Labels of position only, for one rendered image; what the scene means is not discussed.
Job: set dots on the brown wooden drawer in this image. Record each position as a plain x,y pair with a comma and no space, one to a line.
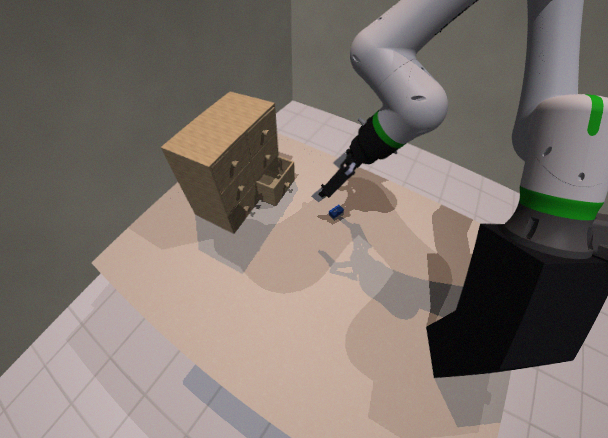
268,151
242,209
234,191
257,134
272,194
226,167

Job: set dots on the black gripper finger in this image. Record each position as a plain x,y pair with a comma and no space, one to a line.
339,178
341,158

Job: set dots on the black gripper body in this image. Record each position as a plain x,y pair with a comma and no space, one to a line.
359,154

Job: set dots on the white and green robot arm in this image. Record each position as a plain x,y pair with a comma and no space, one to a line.
565,176

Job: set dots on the small brown wooden chest of drawers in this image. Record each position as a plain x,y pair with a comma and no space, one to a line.
192,152

